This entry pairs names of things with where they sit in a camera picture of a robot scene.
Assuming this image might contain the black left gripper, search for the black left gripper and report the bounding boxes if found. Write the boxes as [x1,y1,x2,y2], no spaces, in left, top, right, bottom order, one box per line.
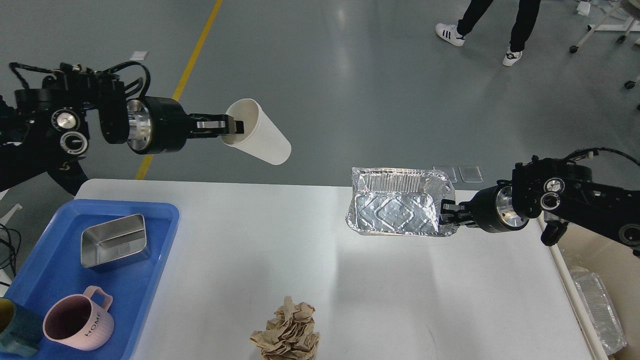
[126,96,245,155]

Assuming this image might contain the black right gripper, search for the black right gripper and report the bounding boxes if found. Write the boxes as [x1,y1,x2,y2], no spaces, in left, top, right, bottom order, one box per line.
[439,184,530,233]

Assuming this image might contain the aluminium foil tray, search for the aluminium foil tray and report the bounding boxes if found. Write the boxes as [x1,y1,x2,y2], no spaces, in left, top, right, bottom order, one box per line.
[345,167,458,237]

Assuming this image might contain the white paper cup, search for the white paper cup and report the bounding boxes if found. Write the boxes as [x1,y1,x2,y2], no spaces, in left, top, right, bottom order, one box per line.
[222,98,291,166]

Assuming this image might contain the steel rectangular container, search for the steel rectangular container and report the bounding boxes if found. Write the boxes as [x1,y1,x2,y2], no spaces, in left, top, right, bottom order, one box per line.
[80,213,151,272]

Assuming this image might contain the brown paper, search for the brown paper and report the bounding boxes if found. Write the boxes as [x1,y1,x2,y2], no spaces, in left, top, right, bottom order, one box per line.
[249,296,321,360]

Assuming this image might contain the pink ribbed mug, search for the pink ribbed mug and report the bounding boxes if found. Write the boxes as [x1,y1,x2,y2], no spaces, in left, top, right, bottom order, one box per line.
[42,285,115,351]

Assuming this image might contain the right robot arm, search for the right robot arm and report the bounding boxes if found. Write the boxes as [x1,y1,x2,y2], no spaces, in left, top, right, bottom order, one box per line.
[439,146,640,256]

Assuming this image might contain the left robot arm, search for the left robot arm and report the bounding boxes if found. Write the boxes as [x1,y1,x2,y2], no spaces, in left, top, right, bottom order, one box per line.
[0,61,249,195]

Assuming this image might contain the left clear floor plate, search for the left clear floor plate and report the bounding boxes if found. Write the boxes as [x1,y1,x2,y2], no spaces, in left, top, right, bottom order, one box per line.
[432,166,458,183]

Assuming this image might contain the clear floor plate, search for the clear floor plate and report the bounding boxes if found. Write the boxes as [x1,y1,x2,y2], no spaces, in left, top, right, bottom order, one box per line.
[432,166,458,183]
[458,165,483,183]

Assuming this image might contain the right clear floor plate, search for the right clear floor plate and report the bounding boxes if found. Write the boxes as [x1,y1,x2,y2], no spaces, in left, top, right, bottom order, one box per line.
[458,165,483,183]

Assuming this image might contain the beige plastic bin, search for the beige plastic bin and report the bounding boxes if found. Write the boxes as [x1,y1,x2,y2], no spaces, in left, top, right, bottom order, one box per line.
[547,224,640,360]

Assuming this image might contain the foil tray in bin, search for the foil tray in bin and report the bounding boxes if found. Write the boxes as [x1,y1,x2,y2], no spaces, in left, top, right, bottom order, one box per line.
[569,266,627,356]

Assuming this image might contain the blue plastic tray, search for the blue plastic tray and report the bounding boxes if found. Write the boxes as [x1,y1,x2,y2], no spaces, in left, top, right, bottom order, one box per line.
[5,199,179,360]

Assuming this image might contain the walking person black trousers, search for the walking person black trousers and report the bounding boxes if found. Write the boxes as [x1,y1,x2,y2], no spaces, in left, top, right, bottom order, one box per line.
[435,0,542,67]

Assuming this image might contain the white wheeled cart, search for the white wheeled cart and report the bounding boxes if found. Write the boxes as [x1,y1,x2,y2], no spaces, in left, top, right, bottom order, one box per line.
[569,0,640,110]

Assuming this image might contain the black cables at left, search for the black cables at left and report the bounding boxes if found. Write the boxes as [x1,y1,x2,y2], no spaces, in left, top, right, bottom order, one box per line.
[0,222,22,288]

